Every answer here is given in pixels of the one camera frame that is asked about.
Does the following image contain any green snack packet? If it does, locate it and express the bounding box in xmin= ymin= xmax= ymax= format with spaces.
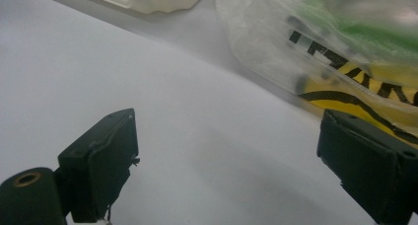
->
xmin=289 ymin=0 xmax=418 ymax=65

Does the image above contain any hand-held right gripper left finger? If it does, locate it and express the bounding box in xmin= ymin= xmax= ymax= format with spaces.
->
xmin=57 ymin=108 xmax=141 ymax=224

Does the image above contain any clear plastic bag yellow print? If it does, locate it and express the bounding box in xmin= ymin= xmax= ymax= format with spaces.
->
xmin=215 ymin=0 xmax=418 ymax=147

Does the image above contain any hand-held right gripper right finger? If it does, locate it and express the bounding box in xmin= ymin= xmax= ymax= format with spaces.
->
xmin=316 ymin=109 xmax=418 ymax=225

